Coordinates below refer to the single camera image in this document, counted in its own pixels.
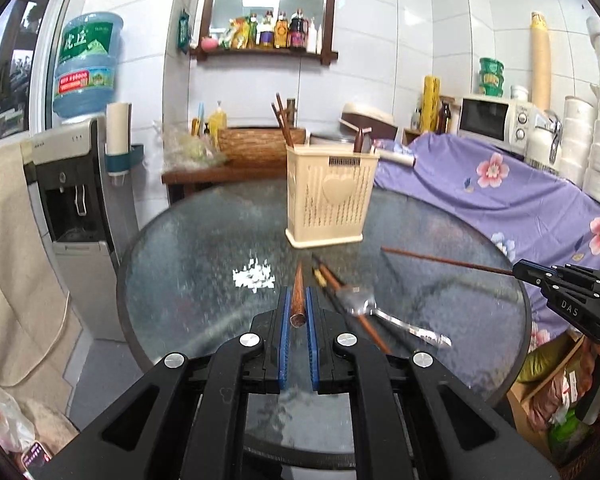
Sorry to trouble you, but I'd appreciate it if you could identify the paper cup dispenser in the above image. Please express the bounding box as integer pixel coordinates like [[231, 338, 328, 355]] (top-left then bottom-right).
[[105, 102, 144, 178]]

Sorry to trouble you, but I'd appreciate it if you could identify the grey water dispenser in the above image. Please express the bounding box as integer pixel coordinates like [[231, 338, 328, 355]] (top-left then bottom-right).
[[24, 115, 138, 341]]

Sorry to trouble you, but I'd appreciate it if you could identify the tall paper cup stack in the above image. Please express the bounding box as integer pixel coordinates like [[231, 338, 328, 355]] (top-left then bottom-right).
[[530, 12, 552, 110]]

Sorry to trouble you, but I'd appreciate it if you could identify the blue water jug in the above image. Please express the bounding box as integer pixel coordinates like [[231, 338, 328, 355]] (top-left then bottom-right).
[[52, 12, 123, 120]]

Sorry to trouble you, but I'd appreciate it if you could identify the white microwave oven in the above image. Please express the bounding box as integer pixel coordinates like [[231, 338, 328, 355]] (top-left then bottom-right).
[[457, 94, 547, 155]]

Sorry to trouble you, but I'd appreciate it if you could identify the round cushioned stool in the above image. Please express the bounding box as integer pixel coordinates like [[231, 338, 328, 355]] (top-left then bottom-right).
[[19, 399, 80, 455]]

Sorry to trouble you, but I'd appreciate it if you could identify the thin brown chopstick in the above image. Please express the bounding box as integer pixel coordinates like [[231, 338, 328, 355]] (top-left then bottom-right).
[[380, 246, 514, 276]]

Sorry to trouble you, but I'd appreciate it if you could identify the silver metal spoon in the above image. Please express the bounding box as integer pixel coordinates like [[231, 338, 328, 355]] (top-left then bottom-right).
[[346, 286, 453, 349]]

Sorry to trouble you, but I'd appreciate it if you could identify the green noodle cup stack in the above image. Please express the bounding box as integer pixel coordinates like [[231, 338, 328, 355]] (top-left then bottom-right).
[[478, 58, 504, 98]]

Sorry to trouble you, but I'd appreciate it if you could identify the long brown chopstick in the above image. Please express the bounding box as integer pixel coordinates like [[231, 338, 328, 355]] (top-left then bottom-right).
[[289, 262, 306, 328]]

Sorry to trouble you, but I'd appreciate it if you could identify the cream plastic utensil holder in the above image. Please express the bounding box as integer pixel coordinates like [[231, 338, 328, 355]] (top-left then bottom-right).
[[285, 144, 379, 248]]

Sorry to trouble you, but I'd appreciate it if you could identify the toilet paper roll stack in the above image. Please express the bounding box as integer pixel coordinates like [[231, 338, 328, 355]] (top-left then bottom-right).
[[559, 16, 600, 203]]

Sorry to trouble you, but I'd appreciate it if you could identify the brown rice cooker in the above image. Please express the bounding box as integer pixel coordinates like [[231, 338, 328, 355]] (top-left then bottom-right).
[[339, 103, 398, 140]]

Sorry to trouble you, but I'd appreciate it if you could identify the bronze faucet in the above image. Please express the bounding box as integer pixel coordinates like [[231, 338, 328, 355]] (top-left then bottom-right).
[[286, 98, 297, 128]]

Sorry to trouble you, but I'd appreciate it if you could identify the white kettle jug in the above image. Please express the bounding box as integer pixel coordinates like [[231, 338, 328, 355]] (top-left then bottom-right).
[[524, 110, 562, 174]]

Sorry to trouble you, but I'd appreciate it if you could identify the yellow soap bottle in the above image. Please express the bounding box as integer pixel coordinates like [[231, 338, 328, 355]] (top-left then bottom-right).
[[208, 101, 227, 148]]

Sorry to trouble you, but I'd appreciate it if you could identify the dark soy sauce bottle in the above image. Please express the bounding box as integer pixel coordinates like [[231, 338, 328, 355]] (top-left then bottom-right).
[[288, 8, 306, 51]]

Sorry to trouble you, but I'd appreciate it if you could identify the yellow wrapped roll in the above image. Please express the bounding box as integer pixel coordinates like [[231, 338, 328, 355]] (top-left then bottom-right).
[[420, 75, 440, 132]]

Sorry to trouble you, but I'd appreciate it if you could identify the purple floral cloth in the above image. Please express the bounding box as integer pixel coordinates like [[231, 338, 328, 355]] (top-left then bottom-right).
[[371, 132, 600, 354]]

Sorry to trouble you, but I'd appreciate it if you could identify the brown chopstick under spoon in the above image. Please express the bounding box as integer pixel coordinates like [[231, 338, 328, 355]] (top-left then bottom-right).
[[338, 286, 390, 354]]

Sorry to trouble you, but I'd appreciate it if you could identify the wooden handled spoon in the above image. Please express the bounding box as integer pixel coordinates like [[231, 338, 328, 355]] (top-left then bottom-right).
[[353, 129, 364, 153]]

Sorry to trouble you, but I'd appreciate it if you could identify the woven rim basin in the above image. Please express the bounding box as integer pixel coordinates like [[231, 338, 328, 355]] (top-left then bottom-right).
[[218, 127, 287, 167]]

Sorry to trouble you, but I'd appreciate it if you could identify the wooden framed mirror shelf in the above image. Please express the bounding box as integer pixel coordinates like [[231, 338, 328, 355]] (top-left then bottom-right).
[[189, 0, 338, 66]]

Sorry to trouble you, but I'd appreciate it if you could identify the clear plastic bag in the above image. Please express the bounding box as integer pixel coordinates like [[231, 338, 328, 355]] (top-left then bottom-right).
[[154, 122, 227, 174]]

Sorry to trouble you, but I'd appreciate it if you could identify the brown wooden chopstick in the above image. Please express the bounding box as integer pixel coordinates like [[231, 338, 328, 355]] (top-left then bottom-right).
[[276, 94, 290, 130], [271, 103, 294, 148]]

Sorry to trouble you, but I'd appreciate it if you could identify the dark wooden counter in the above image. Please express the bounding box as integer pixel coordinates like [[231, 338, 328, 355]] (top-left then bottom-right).
[[161, 164, 286, 205]]

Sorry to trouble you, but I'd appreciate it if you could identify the beige curtain cloth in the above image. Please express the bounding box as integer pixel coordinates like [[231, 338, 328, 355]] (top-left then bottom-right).
[[0, 142, 84, 413]]

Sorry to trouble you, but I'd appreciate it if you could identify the round glass table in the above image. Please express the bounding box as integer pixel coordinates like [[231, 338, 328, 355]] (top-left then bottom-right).
[[94, 182, 553, 479]]

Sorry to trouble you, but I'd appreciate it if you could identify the white pan with lid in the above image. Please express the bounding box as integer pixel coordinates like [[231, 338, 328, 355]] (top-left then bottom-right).
[[372, 148, 416, 167]]

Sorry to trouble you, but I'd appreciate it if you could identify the black gold-tipped chopstick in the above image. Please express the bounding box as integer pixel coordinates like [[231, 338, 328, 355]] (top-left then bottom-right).
[[311, 254, 349, 316]]

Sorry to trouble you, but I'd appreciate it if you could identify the smartphone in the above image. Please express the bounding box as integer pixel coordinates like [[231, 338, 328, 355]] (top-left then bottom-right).
[[20, 441, 53, 479]]

